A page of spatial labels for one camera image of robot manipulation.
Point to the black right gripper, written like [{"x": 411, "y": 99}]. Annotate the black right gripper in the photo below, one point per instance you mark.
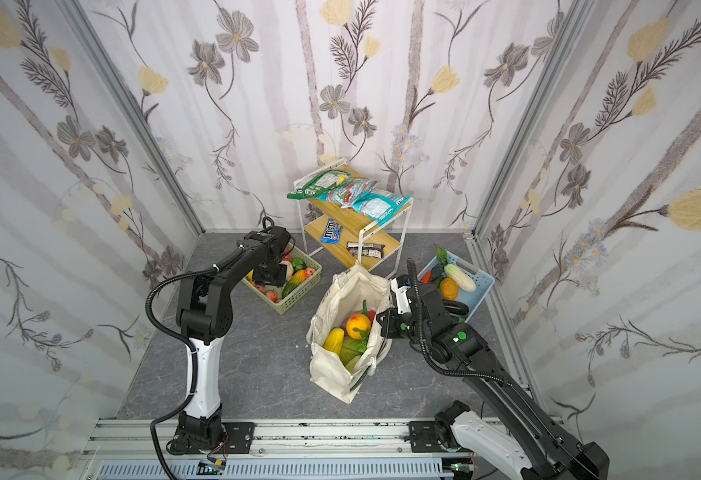
[{"x": 396, "y": 318}]

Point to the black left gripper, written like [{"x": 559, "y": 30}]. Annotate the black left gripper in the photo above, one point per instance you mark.
[{"x": 270, "y": 273}]

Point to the orange yellow peach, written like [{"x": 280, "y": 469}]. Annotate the orange yellow peach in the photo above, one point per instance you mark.
[{"x": 358, "y": 326}]

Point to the green leafy vegetable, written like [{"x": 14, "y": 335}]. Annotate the green leafy vegetable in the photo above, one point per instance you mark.
[{"x": 366, "y": 311}]

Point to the green cabbage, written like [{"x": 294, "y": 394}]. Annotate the green cabbage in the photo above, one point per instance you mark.
[{"x": 351, "y": 349}]

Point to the cream canvas grocery bag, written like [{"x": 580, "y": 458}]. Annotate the cream canvas grocery bag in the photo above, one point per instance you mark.
[{"x": 344, "y": 299}]

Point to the yellow mango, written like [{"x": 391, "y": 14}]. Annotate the yellow mango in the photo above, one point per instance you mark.
[{"x": 335, "y": 341}]

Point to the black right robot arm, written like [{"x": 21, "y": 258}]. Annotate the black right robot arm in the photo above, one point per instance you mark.
[{"x": 532, "y": 445}]

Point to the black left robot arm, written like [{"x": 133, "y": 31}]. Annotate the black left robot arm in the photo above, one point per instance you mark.
[{"x": 204, "y": 316}]

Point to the green snack bag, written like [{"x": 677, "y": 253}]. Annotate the green snack bag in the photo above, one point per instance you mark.
[{"x": 319, "y": 185}]

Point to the teal red snack bag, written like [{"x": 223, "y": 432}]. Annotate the teal red snack bag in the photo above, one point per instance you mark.
[{"x": 350, "y": 191}]

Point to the teal white snack bag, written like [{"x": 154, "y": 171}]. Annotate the teal white snack bag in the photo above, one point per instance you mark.
[{"x": 380, "y": 205}]

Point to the pale yellow pear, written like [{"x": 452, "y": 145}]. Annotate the pale yellow pear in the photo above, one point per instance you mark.
[{"x": 289, "y": 269}]

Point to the orange green papaya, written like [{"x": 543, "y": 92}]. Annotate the orange green papaya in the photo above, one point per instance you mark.
[{"x": 297, "y": 280}]

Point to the pale green perforated fruit basket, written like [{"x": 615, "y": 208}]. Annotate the pale green perforated fruit basket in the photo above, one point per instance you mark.
[{"x": 272, "y": 295}]

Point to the dark purple eggplant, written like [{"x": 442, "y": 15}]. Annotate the dark purple eggplant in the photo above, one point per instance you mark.
[{"x": 455, "y": 308}]

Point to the blue candy packet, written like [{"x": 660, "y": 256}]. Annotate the blue candy packet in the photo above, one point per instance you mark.
[{"x": 332, "y": 232}]

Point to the brown chocolate bar wrapper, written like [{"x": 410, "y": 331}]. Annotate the brown chocolate bar wrapper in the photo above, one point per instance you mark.
[{"x": 368, "y": 250}]

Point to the light blue vegetable basket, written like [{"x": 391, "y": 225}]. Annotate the light blue vegetable basket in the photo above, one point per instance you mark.
[{"x": 435, "y": 273}]

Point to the white radish vegetable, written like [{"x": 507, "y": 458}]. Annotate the white radish vegetable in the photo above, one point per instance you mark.
[{"x": 465, "y": 282}]

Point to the white shelf rack with wood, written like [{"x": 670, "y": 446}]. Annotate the white shelf rack with wood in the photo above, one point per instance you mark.
[{"x": 361, "y": 229}]

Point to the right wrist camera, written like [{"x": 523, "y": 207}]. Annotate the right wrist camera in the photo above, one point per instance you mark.
[{"x": 399, "y": 289}]

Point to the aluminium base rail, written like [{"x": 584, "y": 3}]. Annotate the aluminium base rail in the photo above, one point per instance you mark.
[{"x": 286, "y": 449}]

